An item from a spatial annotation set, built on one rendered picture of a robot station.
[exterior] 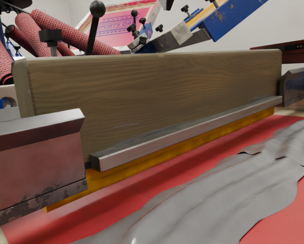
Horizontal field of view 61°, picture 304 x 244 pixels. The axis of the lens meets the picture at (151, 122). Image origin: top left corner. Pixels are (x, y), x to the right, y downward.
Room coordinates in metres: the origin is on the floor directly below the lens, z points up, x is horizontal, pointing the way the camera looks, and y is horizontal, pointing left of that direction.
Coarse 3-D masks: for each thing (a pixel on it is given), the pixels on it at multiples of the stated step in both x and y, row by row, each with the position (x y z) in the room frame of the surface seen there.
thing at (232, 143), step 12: (264, 120) 0.39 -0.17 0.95; (276, 120) 0.38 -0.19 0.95; (288, 120) 0.37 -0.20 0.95; (240, 132) 0.33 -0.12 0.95; (252, 132) 0.32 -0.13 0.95; (264, 132) 0.32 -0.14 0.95; (204, 144) 0.29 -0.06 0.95; (216, 144) 0.29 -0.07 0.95; (228, 144) 0.28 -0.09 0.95; (240, 144) 0.28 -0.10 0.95; (252, 144) 0.28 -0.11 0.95
